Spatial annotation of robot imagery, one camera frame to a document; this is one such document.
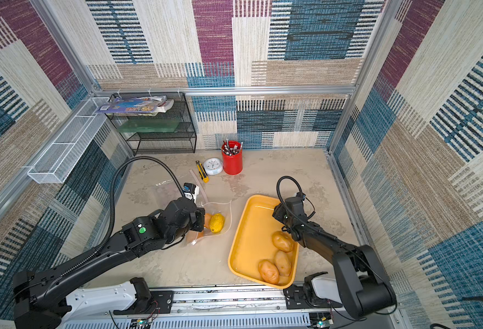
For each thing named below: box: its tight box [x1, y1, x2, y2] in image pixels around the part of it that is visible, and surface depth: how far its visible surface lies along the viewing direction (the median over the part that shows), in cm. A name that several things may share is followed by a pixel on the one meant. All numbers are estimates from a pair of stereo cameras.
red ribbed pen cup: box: [221, 139, 244, 176], surface depth 107 cm
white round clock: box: [203, 157, 223, 176], surface depth 113 cm
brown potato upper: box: [274, 250, 293, 277], surface depth 78 cm
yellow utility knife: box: [195, 160, 210, 184], surface depth 110 cm
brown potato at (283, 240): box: [271, 230, 295, 253], surface depth 84 cm
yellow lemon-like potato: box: [209, 213, 226, 234], surface depth 83 cm
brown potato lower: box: [257, 259, 280, 285], surface depth 76 cm
